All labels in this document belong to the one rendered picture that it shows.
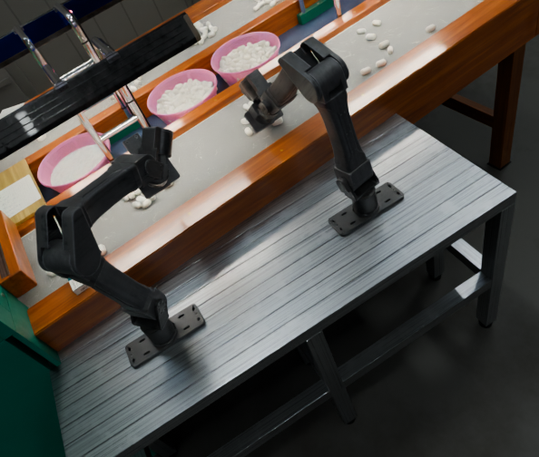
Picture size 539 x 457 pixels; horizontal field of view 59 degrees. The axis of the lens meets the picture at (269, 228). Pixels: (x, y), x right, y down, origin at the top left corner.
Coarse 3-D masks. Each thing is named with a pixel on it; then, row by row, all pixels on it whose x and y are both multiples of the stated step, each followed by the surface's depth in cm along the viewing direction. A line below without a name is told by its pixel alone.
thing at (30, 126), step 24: (168, 24) 125; (192, 24) 127; (144, 48) 124; (168, 48) 125; (96, 72) 121; (120, 72) 122; (144, 72) 125; (48, 96) 118; (72, 96) 119; (96, 96) 121; (0, 120) 115; (24, 120) 117; (48, 120) 119; (0, 144) 116; (24, 144) 118
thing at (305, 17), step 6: (300, 0) 188; (324, 0) 194; (330, 0) 195; (300, 6) 190; (312, 6) 194; (318, 6) 194; (324, 6) 195; (330, 6) 197; (300, 12) 192; (306, 12) 192; (312, 12) 193; (318, 12) 195; (300, 18) 192; (306, 18) 193; (312, 18) 195
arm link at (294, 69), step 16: (304, 48) 103; (320, 48) 99; (288, 64) 98; (304, 64) 98; (288, 80) 108; (304, 80) 97; (272, 96) 118; (288, 96) 115; (304, 96) 102; (320, 96) 98; (272, 112) 123
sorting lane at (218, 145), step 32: (416, 0) 169; (448, 0) 164; (480, 0) 158; (352, 32) 168; (384, 32) 162; (416, 32) 157; (352, 64) 155; (192, 128) 157; (224, 128) 152; (288, 128) 143; (192, 160) 146; (224, 160) 142; (160, 192) 140; (192, 192) 136; (96, 224) 139; (128, 224) 135; (32, 256) 138; (32, 288) 129
